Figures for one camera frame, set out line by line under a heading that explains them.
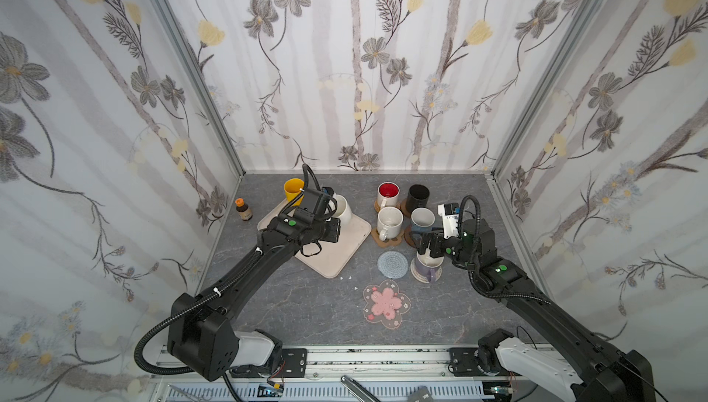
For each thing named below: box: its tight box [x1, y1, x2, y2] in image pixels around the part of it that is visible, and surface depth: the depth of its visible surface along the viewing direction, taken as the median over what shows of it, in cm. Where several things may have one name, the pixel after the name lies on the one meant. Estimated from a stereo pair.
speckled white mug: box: [377, 205, 404, 241], surface depth 97 cm
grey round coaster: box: [377, 250, 409, 280], surface depth 95 cm
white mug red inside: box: [377, 180, 401, 210], surface depth 106 cm
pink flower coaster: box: [362, 279, 412, 331], surface depth 86 cm
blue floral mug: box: [410, 206, 437, 234], surface depth 96 cm
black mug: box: [405, 184, 431, 215], surface depth 103 cm
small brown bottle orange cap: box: [235, 197, 253, 222], surface depth 103 cm
